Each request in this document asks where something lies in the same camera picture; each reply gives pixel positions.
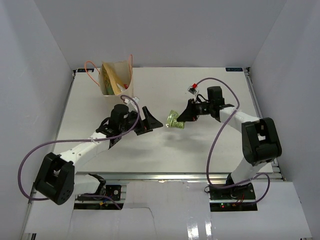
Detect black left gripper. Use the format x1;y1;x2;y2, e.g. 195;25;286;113
119;106;162;136

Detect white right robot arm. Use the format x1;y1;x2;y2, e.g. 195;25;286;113
177;86;282;200

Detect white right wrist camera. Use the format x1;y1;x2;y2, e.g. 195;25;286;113
187;83;199;97

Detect blue corner label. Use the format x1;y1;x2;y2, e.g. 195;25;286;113
225;67;243;72
76;68;95;73

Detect cream paper bag orange handles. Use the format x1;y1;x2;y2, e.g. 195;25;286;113
84;55;134;109

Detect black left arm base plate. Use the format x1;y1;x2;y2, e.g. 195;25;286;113
76;184;122;204

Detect blue left corner label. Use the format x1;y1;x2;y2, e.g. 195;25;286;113
76;68;95;73

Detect large brown kraft snack bag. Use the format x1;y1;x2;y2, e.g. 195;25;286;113
99;62;126;96

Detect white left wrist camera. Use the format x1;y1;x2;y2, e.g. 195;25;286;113
123;96;140;104

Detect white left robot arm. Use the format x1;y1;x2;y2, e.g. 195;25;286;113
34;104;163;205

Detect aluminium front rail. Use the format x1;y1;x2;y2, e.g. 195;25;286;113
72;172;286;181

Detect blue right corner label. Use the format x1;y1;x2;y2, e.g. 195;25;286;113
225;67;243;72

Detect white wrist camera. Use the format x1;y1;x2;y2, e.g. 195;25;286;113
187;83;199;97
123;96;140;104

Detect green snack packet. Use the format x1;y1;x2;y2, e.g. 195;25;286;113
165;110;185;129

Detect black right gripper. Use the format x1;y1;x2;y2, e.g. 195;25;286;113
177;98;214;122

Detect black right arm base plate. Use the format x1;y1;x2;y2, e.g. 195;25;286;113
204;183;258;212

